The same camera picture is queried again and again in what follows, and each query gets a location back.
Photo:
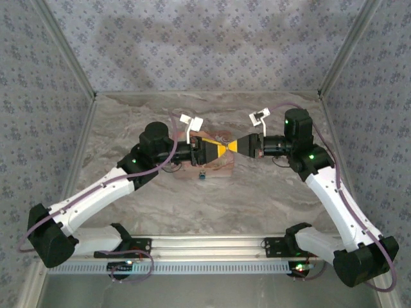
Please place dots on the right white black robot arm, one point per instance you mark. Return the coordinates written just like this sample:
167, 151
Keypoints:
337, 199

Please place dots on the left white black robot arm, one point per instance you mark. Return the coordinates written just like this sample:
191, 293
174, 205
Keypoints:
90, 202

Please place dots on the pink illustrated diary book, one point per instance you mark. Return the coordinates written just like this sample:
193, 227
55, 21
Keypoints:
221, 167

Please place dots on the right black controller board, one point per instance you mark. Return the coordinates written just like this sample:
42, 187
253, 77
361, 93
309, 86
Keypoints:
300, 269

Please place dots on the black controller board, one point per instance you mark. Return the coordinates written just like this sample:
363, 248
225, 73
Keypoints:
300, 269
120, 268

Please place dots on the left black controller board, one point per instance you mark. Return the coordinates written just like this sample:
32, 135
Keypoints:
120, 268

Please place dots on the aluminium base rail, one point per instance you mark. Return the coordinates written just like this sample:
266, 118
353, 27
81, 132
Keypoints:
208, 245

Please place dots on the aluminium frame post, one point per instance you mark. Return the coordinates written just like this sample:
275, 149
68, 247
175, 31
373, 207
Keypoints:
64, 45
350, 45

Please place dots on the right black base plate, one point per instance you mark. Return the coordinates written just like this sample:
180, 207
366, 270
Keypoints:
274, 247

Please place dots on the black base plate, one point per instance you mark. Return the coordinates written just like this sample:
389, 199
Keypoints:
274, 247
141, 247

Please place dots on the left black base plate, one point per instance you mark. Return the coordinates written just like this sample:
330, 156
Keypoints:
141, 247

